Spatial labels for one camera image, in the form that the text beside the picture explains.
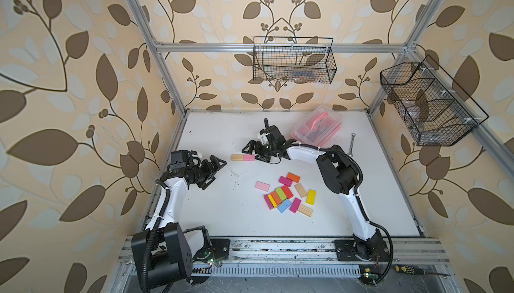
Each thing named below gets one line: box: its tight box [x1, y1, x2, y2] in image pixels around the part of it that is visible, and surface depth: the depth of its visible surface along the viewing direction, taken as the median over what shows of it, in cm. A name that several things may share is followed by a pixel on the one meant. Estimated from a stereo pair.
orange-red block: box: [270, 190, 283, 206], surface depth 88 cm
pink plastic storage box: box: [291, 104, 343, 148], surface depth 104 cm
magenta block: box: [278, 175, 293, 188], surface depth 94 cm
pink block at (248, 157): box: [242, 154, 255, 162], surface depth 101 cm
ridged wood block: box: [297, 204, 314, 218], surface depth 85 cm
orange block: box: [286, 171, 301, 184], surface depth 95 cm
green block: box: [275, 186, 288, 202], surface depth 89 cm
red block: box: [281, 184, 294, 200], surface depth 90 cm
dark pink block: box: [263, 193, 274, 211], surface depth 86 cm
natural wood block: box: [230, 153, 243, 162], surface depth 103 cm
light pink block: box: [254, 181, 271, 192], surface depth 93 cm
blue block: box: [277, 198, 292, 214], surface depth 86 cm
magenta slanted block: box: [289, 197, 302, 214], surface depth 86 cm
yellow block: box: [306, 189, 317, 206], surface depth 89 cm
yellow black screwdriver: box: [394, 264, 450, 276], surface depth 70 cm
